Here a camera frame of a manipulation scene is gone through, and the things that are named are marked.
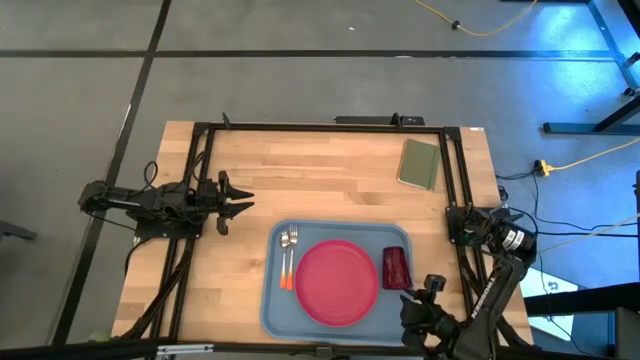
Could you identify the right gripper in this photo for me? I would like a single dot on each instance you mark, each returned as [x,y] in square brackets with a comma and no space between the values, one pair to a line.
[440,327]

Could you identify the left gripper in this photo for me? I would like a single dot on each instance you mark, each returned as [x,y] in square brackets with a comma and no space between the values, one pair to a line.
[222,210]

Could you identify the red faceted plastic cup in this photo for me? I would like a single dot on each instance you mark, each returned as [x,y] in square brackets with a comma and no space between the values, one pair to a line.
[396,270]

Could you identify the pink round plate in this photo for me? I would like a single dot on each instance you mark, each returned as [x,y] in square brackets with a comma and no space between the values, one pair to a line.
[337,282]

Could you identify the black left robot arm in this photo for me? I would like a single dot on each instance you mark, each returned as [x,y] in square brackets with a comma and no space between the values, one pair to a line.
[150,200]

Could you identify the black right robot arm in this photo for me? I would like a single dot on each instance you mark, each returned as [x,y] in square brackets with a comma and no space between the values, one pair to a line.
[482,305]

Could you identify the light blue plastic tray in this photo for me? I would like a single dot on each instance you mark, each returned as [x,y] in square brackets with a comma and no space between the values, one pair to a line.
[280,310]

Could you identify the white printed sheet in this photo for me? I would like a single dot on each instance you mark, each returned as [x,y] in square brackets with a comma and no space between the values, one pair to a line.
[550,289]

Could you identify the green notebook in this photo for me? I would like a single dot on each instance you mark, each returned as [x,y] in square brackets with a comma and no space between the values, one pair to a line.
[419,162]

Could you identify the black steel beam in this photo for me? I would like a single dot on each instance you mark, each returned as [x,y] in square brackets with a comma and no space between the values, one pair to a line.
[590,300]

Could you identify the yellow power plug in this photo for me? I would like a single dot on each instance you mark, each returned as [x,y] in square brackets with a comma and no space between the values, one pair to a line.
[544,168]

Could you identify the grey furniture foot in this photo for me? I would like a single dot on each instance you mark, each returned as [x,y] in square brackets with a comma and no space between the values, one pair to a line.
[17,231]

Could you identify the black steel table base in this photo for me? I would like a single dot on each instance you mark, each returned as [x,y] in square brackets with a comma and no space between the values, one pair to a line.
[590,128]

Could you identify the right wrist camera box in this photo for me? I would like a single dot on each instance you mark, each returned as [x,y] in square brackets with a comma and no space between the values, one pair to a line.
[435,283]

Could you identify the black aluminium table frame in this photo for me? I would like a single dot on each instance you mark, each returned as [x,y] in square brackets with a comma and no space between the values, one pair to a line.
[325,127]

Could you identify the black mount bar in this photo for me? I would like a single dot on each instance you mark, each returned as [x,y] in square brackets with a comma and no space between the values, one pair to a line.
[365,120]

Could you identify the silver frame bracket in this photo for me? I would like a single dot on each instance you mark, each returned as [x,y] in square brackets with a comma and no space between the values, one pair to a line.
[185,349]

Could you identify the black frame clamp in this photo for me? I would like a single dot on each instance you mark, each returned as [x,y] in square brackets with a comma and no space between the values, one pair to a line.
[397,120]

